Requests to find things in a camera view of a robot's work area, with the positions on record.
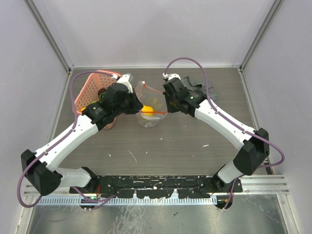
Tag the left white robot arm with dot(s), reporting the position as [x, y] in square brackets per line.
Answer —
[42, 166]

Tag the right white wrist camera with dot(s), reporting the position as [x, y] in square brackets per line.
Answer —
[171, 76]

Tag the clear zip top bag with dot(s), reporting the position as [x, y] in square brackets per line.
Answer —
[154, 98]

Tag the pink plastic basket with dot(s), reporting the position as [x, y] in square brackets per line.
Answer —
[96, 81]

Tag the right aluminium frame post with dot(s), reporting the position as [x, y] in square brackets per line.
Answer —
[261, 32]

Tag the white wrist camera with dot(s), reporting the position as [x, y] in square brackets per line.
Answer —
[171, 76]
[125, 80]

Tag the slotted cable duct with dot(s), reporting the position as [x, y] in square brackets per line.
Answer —
[174, 200]

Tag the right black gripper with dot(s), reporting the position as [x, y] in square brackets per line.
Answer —
[170, 108]

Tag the aluminium frame post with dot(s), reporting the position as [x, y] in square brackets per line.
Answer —
[261, 32]
[41, 22]

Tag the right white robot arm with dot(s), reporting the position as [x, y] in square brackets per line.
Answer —
[251, 144]

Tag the left aluminium frame post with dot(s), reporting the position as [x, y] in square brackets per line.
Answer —
[41, 22]

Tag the yellow pear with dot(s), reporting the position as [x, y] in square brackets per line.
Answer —
[147, 111]

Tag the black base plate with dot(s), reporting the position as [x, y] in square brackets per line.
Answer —
[155, 187]

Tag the green apple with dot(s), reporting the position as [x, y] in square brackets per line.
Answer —
[100, 101]

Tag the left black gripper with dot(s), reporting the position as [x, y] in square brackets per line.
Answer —
[136, 105]

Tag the grey cloth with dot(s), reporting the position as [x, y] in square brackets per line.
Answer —
[195, 84]

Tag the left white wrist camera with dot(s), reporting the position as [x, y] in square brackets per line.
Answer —
[125, 80]

